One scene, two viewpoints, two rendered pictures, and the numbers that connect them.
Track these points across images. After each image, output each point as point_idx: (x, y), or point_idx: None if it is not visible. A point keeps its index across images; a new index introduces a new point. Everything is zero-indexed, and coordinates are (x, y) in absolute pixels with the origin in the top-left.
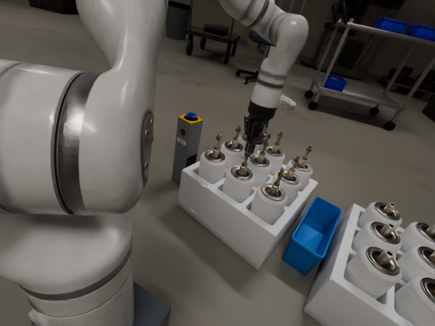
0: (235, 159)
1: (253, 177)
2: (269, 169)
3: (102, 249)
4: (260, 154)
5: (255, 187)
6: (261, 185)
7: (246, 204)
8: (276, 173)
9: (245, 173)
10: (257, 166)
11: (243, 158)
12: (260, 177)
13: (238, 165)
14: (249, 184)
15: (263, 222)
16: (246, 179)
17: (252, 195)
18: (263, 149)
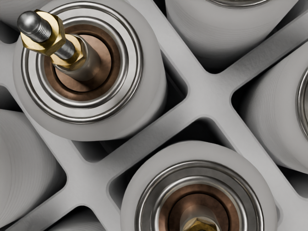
0: (22, 178)
1: (236, 166)
2: (150, 25)
3: None
4: (77, 68)
5: (188, 107)
6: (300, 146)
7: (292, 189)
8: (201, 5)
9: (198, 199)
10: (136, 96)
11: (2, 120)
12: (162, 78)
13: (31, 142)
14: (274, 200)
15: None
16: (263, 219)
17: (238, 140)
18: (61, 52)
